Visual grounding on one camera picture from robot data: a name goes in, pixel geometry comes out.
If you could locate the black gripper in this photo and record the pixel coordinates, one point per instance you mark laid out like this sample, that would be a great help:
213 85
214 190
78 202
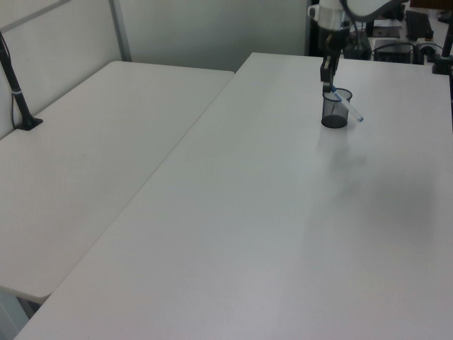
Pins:
338 39

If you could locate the blue capped white marker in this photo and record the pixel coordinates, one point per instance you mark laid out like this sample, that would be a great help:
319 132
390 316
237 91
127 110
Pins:
348 105

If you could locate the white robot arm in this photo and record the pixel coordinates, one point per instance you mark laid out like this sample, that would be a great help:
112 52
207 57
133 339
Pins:
331 14

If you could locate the black mesh pen cup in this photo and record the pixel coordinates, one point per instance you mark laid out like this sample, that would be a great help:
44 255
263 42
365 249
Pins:
334 113

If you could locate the dark case with green trim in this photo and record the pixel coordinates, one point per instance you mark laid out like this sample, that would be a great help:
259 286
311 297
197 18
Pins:
359 47

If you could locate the black monitor stand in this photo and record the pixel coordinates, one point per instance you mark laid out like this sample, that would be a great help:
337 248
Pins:
371 26

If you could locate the black electronics box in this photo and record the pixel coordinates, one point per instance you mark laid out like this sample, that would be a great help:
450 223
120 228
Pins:
393 51

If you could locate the white paper sheets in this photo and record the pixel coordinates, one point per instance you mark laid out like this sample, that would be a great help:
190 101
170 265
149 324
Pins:
387 23

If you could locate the black keyboard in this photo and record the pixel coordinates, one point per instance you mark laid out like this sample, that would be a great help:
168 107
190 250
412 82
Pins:
418 25

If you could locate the black clamp pole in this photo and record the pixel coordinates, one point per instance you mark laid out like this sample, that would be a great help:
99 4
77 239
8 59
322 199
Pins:
444 56

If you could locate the grey table leg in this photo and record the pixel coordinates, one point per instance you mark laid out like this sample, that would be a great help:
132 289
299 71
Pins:
12 318

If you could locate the grey metal partition post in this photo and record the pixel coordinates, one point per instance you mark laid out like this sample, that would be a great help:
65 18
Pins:
121 30

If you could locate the black camera pole with base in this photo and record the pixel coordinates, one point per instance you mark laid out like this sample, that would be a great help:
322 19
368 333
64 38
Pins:
17 95

